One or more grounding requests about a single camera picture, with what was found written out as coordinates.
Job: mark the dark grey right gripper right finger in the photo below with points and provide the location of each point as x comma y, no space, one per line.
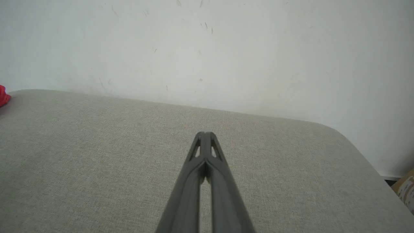
226,204

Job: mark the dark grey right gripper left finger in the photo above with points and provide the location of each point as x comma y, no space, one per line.
184,200

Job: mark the red shorts with white stripe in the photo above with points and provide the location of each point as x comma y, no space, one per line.
2,97

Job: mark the grey fabric sofa cushion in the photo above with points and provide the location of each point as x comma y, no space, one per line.
97,161

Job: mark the white baseboard strip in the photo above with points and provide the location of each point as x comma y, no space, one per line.
388,176

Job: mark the brown cardboard box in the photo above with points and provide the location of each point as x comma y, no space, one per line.
407,191

